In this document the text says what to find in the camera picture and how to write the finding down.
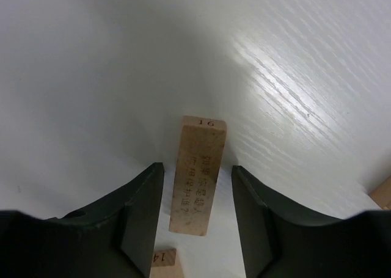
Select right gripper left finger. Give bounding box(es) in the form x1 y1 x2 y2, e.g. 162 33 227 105
1 163 164 277

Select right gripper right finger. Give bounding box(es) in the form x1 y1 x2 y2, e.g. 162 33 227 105
232 166 390 277

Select wood block three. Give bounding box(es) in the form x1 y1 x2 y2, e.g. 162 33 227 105
169 115 227 236

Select wood block four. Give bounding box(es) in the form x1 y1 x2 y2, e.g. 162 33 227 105
150 248 185 278

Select wood block eight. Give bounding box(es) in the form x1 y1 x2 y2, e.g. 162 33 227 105
369 177 391 210

